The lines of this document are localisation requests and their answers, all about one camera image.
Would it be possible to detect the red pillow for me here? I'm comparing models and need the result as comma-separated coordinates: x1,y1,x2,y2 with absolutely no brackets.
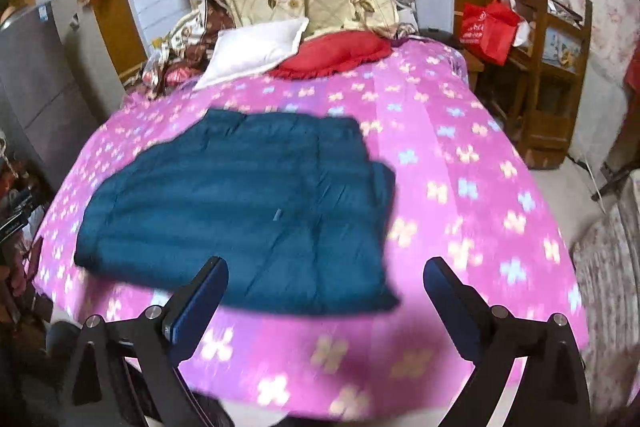
272,32,393,80

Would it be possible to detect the brown floral quilt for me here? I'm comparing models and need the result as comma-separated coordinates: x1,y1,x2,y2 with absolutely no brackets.
142,0,237,101

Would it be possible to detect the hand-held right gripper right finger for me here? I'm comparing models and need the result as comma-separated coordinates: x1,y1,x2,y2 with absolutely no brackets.
422,257,591,427

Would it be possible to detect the wooden rack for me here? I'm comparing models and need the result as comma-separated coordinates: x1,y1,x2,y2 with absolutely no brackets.
501,0,594,170

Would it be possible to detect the white pillow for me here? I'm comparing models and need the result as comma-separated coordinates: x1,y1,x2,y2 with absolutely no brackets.
194,17,311,91

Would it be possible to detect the pink floral bed sheet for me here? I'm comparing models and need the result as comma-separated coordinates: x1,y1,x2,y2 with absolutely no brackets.
32,39,584,423

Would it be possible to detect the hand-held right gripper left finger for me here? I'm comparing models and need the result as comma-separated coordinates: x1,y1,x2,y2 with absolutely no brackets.
60,256,230,427

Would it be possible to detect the floral covered sofa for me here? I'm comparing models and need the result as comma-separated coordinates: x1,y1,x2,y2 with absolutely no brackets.
570,171,640,419

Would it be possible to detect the teal jacket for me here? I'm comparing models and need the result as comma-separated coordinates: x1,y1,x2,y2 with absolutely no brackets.
74,108,402,316

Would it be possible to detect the grey cabinet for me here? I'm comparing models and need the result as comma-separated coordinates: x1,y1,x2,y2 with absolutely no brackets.
0,0,102,180

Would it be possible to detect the red shopping bag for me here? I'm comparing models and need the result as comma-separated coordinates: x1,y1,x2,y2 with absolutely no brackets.
460,0,524,66

